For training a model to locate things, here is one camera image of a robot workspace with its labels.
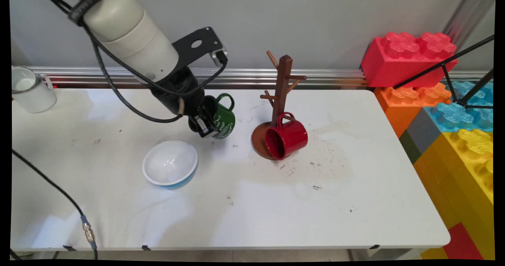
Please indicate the giant blue toy brick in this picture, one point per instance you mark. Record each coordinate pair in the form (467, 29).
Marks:
(453, 116)

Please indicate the giant orange toy brick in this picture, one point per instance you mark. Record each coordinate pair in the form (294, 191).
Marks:
(402, 108)

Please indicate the giant yellow toy brick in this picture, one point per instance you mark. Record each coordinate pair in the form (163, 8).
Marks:
(457, 179)

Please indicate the small red toy brick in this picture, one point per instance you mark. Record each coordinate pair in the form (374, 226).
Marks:
(461, 242)

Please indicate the horizontal aluminium rail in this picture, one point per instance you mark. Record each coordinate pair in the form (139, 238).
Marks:
(339, 76)

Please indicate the brown wooden mug tree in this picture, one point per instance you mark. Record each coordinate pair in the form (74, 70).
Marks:
(283, 84)

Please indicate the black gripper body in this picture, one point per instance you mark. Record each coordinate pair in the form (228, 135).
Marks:
(179, 92)

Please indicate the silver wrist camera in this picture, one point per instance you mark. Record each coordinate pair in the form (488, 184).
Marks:
(219, 57)

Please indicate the white bowl blue outside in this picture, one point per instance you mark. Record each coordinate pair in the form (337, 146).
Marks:
(169, 163)

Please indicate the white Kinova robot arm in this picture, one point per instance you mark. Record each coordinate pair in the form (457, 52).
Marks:
(126, 37)

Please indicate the white enamel mug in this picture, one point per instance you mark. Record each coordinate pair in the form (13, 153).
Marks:
(33, 94)

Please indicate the giant red toy brick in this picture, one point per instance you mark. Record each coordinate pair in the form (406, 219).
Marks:
(398, 62)

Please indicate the dark green toy brick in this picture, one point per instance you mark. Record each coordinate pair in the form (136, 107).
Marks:
(410, 149)

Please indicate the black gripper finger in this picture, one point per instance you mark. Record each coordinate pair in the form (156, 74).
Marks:
(204, 128)
(209, 110)

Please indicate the grey toy brick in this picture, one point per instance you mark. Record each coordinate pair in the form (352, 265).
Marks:
(422, 130)

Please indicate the black tripod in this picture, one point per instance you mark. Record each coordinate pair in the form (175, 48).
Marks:
(446, 64)

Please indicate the red enamel mug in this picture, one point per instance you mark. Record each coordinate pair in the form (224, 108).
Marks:
(290, 137)

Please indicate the slanted aluminium post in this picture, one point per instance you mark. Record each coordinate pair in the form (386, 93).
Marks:
(467, 15)

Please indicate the green enamel mug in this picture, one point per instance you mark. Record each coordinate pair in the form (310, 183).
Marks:
(225, 122)

